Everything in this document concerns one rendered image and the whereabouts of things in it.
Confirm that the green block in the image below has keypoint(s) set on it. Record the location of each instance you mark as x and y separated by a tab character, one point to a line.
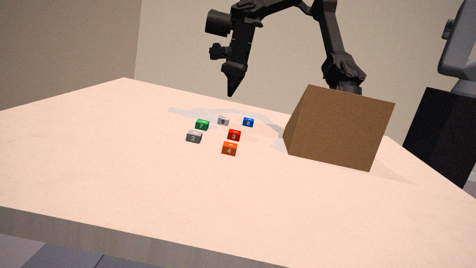
202	124

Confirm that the red block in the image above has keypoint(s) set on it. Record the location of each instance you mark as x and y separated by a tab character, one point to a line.
234	135

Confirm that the blue block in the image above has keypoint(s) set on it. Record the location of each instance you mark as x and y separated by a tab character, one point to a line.
248	122

